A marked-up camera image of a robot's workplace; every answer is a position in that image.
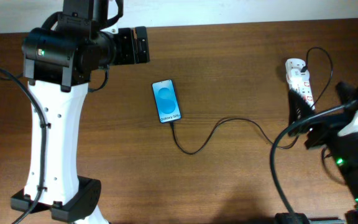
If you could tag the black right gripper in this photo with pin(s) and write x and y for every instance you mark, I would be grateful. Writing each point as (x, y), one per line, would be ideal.
(317, 132)

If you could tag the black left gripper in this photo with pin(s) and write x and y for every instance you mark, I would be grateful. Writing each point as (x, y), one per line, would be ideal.
(128, 55)

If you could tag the blue Galaxy smartphone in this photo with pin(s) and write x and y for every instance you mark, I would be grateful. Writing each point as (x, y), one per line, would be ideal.
(166, 101)

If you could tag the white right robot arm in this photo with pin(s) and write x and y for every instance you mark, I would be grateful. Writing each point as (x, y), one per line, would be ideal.
(346, 161)

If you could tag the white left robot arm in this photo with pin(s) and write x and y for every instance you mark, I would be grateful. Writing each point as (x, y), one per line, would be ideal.
(59, 58)

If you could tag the white USB charger adapter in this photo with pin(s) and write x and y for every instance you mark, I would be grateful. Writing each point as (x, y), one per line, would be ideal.
(295, 75)

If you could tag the white power strip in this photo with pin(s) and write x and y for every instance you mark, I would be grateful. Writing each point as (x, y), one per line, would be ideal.
(303, 88)

